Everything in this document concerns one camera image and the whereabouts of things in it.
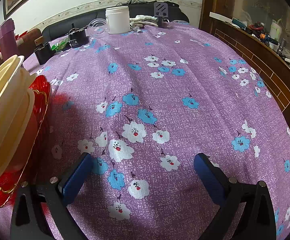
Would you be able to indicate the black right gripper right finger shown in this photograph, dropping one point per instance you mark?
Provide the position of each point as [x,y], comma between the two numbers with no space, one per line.
[257,220]

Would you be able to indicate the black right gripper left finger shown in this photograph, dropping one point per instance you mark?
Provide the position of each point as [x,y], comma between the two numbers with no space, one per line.
[28,219]

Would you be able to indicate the large red scalloped plate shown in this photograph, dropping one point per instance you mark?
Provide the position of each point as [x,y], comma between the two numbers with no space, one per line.
[10,181]

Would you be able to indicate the small red gold-rimmed plate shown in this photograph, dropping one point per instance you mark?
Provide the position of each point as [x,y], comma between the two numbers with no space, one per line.
[19,129]

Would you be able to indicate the cream plastic bowl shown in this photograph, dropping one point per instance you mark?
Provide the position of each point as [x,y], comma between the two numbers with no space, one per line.
[10,73]
[11,97]

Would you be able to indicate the cream plastic bowl top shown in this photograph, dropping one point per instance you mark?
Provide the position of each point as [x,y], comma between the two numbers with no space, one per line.
[10,73]

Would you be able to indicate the black cylinder with wooden knob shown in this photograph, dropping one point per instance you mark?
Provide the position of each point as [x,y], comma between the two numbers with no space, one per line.
[43,50]

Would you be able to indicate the purple thermos bottle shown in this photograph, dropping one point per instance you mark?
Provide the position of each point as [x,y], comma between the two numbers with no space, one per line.
[8,45]

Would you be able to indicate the black motor cylinder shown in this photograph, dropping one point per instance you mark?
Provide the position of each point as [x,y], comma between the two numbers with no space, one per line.
[77,37]

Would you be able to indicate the dark wooden cabinet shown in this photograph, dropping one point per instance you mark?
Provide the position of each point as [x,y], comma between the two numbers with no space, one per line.
[259,31]

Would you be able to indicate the clear plastic lid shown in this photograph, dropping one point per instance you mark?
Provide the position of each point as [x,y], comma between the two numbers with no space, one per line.
[97,28]

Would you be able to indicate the black leather sofa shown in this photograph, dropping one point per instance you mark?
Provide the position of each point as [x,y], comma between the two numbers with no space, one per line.
[59,29]

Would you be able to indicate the white plastic jar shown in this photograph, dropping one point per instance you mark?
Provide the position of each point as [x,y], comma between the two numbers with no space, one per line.
[118,19]

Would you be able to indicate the white cloth gloves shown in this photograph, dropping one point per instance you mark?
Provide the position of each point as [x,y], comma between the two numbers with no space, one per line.
[142,20]

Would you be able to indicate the grey phone stand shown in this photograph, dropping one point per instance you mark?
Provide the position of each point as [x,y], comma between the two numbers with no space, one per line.
[161,12]

